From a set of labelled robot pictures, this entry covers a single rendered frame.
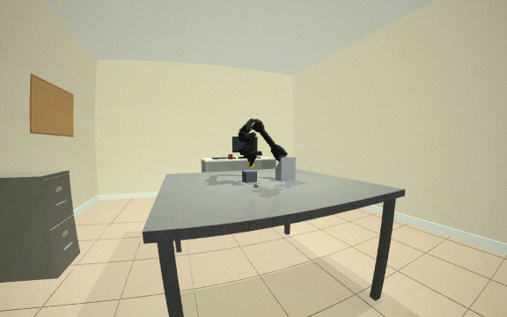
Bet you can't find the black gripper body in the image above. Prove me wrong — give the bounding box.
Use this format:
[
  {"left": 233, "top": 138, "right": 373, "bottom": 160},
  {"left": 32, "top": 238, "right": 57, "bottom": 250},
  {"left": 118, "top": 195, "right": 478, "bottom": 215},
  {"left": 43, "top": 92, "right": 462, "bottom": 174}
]
[{"left": 240, "top": 143, "right": 262, "bottom": 156}]

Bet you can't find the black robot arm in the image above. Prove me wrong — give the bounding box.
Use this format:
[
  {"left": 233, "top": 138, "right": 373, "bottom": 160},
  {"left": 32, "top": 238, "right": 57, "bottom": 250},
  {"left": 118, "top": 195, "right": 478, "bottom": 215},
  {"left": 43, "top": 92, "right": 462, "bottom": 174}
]
[{"left": 238, "top": 118, "right": 288, "bottom": 162}]

